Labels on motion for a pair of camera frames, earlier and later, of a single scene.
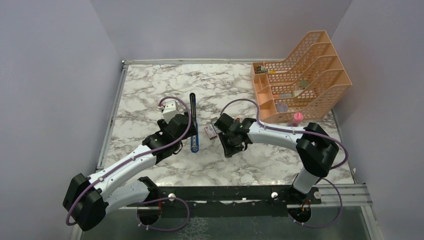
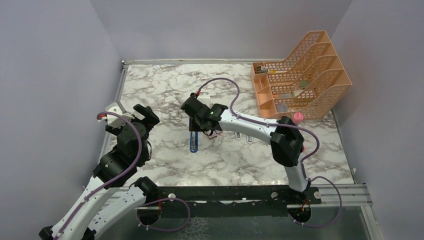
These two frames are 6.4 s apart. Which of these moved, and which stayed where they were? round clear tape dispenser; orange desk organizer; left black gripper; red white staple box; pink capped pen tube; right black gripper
Moved: left black gripper; right black gripper
Stayed: orange desk organizer; red white staple box; round clear tape dispenser; pink capped pen tube
